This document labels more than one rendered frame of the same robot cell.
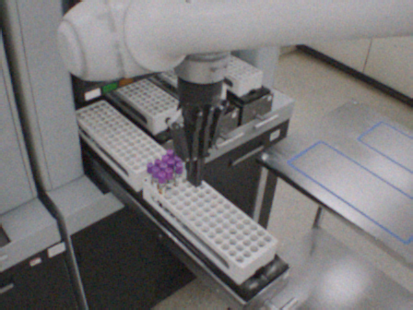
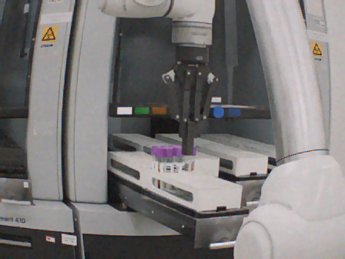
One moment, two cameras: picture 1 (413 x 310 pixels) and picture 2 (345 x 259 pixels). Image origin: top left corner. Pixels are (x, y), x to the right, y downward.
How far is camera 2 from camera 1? 1.38 m
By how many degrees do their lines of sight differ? 39
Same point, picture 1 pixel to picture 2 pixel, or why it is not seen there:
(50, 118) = (85, 124)
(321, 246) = not seen: outside the picture
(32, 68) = (81, 73)
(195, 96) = (182, 54)
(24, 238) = (45, 208)
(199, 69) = (184, 32)
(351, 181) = not seen: hidden behind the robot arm
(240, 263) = (200, 188)
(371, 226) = not seen: hidden behind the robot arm
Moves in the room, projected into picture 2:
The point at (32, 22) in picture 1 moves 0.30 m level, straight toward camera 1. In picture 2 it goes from (90, 38) to (82, 36)
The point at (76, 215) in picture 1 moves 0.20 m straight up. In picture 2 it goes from (89, 215) to (88, 137)
